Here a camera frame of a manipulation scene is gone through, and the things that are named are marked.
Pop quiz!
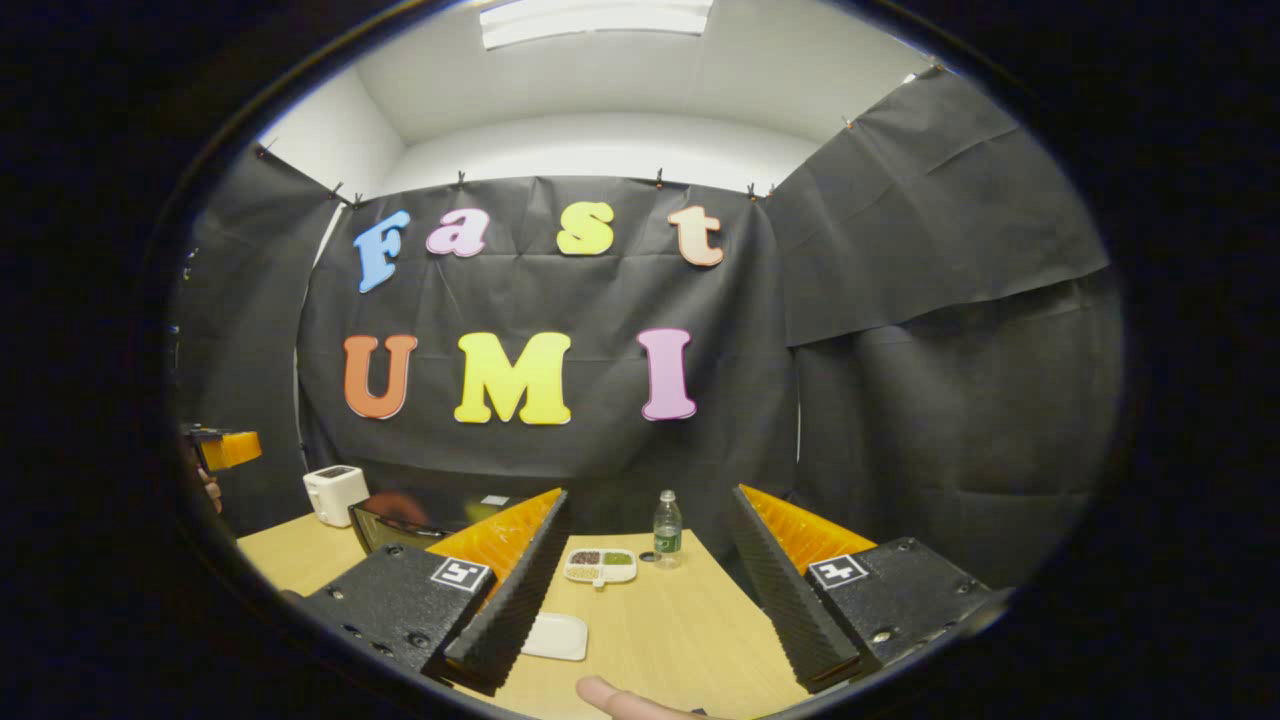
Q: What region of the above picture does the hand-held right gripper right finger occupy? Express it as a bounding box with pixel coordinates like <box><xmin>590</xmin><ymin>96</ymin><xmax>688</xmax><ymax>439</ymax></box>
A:
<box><xmin>718</xmin><ymin>484</ymin><xmax>1013</xmax><ymax>698</ymax></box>

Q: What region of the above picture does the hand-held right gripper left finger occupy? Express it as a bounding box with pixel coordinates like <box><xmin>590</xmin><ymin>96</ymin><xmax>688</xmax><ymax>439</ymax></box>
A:
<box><xmin>298</xmin><ymin>487</ymin><xmax>574</xmax><ymax>698</ymax></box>

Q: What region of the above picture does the white divided dish of beans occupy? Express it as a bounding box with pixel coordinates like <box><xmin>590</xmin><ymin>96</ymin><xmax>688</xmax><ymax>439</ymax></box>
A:
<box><xmin>563</xmin><ymin>547</ymin><xmax>638</xmax><ymax>587</ymax></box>

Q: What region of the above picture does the black electric oven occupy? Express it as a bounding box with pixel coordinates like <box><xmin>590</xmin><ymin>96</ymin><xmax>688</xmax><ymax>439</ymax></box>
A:
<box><xmin>347</xmin><ymin>490</ymin><xmax>546</xmax><ymax>561</ymax></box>

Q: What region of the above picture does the white rectangular plate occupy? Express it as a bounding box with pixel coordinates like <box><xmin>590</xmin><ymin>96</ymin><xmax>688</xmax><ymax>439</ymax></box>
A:
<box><xmin>520</xmin><ymin>612</ymin><xmax>589</xmax><ymax>662</ymax></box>

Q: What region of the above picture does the white toaster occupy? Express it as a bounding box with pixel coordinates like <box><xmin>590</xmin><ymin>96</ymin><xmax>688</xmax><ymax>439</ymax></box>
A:
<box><xmin>303</xmin><ymin>465</ymin><xmax>371</xmax><ymax>528</ymax></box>

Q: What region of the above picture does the green label plastic bottle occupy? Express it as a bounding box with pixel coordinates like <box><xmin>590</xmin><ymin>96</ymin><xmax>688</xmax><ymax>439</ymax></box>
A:
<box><xmin>653</xmin><ymin>490</ymin><xmax>684</xmax><ymax>569</ymax></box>

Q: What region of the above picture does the black backdrop cloth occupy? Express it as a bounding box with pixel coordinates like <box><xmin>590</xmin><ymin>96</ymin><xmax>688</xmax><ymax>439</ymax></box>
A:
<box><xmin>170</xmin><ymin>65</ymin><xmax>1126</xmax><ymax>591</ymax></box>

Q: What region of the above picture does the large ceiling light panel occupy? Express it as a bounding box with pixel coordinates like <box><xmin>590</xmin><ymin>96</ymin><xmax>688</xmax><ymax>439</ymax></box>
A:
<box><xmin>479</xmin><ymin>0</ymin><xmax>715</xmax><ymax>51</ymax></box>

